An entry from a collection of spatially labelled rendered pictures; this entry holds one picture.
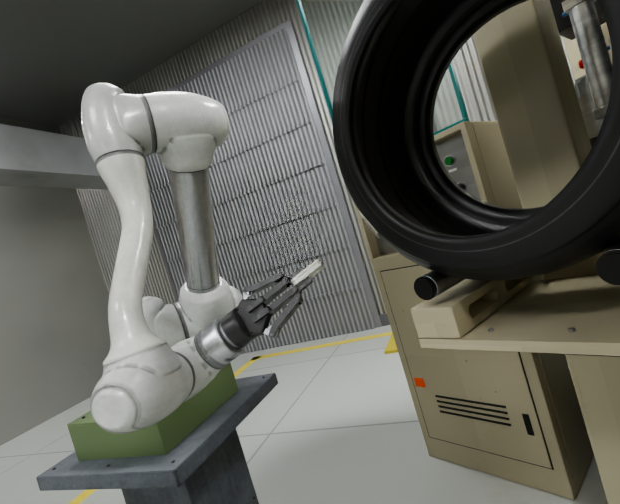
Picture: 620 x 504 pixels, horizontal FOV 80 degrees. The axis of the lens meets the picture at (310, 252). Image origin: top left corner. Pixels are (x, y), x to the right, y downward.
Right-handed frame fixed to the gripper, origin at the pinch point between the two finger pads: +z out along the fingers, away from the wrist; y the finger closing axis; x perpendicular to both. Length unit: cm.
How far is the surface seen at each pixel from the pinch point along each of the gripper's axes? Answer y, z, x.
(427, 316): 20.2, 13.1, -2.1
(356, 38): -21.7, 32.7, 18.1
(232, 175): -247, -41, -272
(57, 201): -395, -254, -268
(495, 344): 30.1, 18.3, 2.7
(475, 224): 9.9, 34.9, -15.1
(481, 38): -21, 63, -7
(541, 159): 8, 54, -14
